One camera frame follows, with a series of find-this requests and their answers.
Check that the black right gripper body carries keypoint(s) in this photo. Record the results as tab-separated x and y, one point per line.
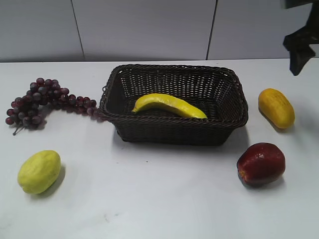
298	44

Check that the yellow banana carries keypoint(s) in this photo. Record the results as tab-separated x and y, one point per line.
168	103

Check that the black wicker basket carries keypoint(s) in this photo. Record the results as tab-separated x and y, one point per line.
216	91

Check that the orange mango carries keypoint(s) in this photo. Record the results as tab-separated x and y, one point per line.
276	108

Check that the red apple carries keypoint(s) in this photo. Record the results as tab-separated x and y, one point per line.
262	163

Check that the red grape bunch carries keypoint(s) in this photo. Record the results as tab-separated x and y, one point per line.
44	96

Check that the yellow lemon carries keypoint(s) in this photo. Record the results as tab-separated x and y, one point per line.
39	172

